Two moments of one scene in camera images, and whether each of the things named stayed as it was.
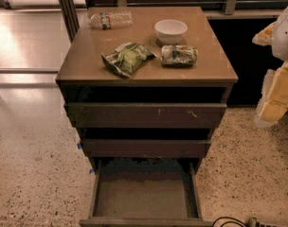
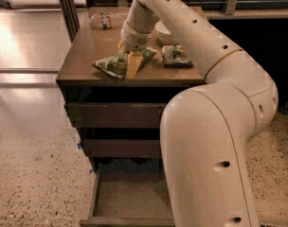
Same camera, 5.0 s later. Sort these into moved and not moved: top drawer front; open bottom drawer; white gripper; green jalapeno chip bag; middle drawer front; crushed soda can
Moved: green jalapeno chip bag; white gripper
Not moved: middle drawer front; open bottom drawer; top drawer front; crushed soda can
